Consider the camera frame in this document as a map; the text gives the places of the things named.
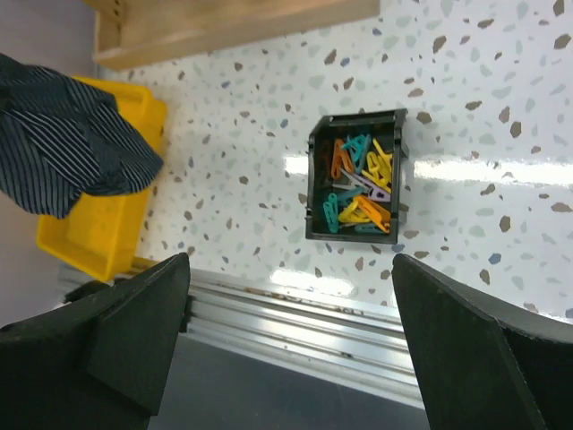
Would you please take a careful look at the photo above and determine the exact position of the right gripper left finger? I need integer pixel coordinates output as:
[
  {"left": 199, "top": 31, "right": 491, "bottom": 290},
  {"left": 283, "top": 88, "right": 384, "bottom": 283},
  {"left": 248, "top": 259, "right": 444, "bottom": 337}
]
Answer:
[{"left": 1, "top": 254, "right": 191, "bottom": 429}]

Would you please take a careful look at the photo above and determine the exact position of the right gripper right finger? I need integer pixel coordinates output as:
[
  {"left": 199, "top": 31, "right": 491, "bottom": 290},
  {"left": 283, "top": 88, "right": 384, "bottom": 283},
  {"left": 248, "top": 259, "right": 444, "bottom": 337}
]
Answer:
[{"left": 392, "top": 254, "right": 572, "bottom": 429}]

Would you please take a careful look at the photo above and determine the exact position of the navy striped underwear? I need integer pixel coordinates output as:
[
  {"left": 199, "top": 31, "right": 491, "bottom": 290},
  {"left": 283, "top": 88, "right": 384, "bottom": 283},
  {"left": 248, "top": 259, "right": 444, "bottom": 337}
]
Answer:
[{"left": 1, "top": 56, "right": 163, "bottom": 219}]

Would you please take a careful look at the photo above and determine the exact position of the wooden hanger rack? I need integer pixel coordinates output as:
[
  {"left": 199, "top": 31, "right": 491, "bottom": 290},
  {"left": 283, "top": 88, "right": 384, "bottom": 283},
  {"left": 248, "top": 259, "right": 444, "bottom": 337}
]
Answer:
[{"left": 88, "top": 0, "right": 381, "bottom": 71}]

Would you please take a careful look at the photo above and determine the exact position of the yellow plastic tray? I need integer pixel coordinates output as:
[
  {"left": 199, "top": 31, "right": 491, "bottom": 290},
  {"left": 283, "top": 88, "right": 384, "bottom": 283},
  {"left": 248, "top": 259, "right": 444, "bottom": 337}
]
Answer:
[{"left": 36, "top": 77, "right": 167, "bottom": 281}]

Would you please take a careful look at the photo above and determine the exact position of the black clip box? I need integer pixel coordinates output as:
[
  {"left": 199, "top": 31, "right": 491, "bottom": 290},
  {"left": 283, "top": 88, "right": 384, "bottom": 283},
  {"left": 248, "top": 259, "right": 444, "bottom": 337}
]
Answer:
[{"left": 305, "top": 108, "right": 408, "bottom": 245}]

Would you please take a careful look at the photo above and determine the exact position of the aluminium rail frame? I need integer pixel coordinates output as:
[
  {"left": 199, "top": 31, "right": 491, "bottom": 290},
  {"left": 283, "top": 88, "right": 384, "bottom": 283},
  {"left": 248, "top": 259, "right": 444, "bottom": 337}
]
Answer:
[{"left": 56, "top": 256, "right": 426, "bottom": 409}]

